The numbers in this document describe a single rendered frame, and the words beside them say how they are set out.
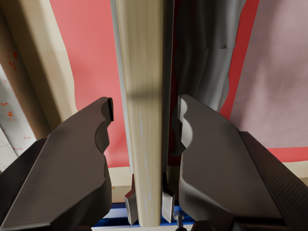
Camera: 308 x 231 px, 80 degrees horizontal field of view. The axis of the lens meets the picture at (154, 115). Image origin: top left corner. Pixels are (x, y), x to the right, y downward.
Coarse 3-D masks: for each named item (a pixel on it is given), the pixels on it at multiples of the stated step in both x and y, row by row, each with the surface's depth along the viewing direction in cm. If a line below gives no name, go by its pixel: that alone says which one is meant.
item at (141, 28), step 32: (128, 0) 10; (160, 0) 11; (128, 32) 11; (160, 32) 12; (128, 64) 12; (160, 64) 13; (128, 96) 14; (160, 96) 14; (160, 128) 16; (160, 160) 18; (160, 192) 21
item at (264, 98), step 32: (96, 64) 23; (256, 64) 24; (288, 64) 24; (96, 96) 25; (256, 96) 26; (288, 96) 26; (256, 128) 29; (288, 128) 30; (128, 160) 32; (288, 160) 34
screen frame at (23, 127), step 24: (0, 24) 19; (0, 48) 19; (0, 72) 19; (24, 72) 22; (0, 96) 21; (24, 96) 22; (0, 120) 23; (24, 120) 23; (24, 144) 25; (120, 192) 34
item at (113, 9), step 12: (168, 0) 16; (168, 12) 17; (168, 24) 17; (168, 36) 18; (120, 48) 18; (168, 48) 18; (120, 60) 19; (168, 60) 19; (120, 72) 19; (168, 72) 20; (120, 84) 20; (168, 84) 20; (168, 96) 21; (168, 108) 22; (168, 120) 23; (168, 132) 24; (132, 168) 27
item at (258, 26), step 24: (72, 0) 19; (96, 0) 19; (264, 0) 20; (288, 0) 20; (72, 24) 20; (96, 24) 20; (240, 24) 21; (264, 24) 21; (288, 24) 21; (72, 48) 22; (96, 48) 22
